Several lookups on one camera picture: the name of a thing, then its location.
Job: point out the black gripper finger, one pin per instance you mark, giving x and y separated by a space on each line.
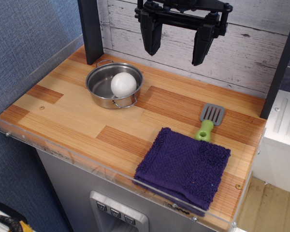
151 36
203 39

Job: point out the grey spatula green handle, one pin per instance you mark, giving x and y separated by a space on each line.
211 115

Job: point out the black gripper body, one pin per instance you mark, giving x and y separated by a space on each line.
207 17

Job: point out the white ridged side counter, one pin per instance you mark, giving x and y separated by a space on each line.
278 123

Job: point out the yellow tape object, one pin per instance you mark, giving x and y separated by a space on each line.
25 227

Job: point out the clear acrylic guard rail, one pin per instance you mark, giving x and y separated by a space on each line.
59 116

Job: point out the dark upright post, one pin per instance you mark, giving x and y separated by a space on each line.
90 23
277 80

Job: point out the grey toy fridge cabinet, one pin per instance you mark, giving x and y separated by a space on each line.
73 185

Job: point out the purple cloth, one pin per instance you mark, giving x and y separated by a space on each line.
185 168

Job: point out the dark left upright post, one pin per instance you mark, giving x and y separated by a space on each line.
90 23

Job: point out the silver dispenser button panel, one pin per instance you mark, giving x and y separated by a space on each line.
113 216

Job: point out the dark right upright post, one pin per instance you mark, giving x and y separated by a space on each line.
277 80

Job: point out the white ball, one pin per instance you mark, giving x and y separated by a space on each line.
123 84

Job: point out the small steel pot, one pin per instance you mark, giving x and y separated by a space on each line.
98 83

